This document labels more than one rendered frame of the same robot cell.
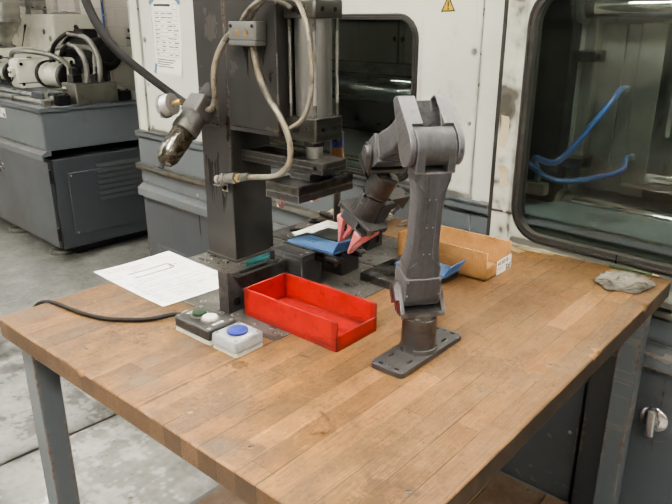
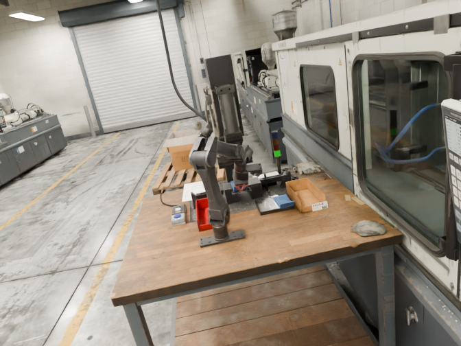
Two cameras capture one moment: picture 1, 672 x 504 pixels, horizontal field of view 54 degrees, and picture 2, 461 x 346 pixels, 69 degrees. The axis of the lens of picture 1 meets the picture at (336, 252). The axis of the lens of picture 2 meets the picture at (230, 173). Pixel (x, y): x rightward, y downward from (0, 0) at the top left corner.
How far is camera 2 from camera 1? 1.18 m
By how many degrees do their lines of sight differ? 43
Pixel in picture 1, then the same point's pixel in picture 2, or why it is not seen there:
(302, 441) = (146, 258)
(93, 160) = not seen: hidden behind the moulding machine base
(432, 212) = (206, 185)
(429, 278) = (215, 210)
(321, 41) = (224, 103)
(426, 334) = (217, 232)
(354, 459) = (148, 268)
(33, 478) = not seen: hidden behind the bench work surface
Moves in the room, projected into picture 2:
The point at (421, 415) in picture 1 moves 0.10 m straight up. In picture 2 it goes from (184, 262) to (179, 240)
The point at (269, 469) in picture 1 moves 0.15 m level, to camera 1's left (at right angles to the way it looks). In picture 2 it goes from (128, 263) to (111, 254)
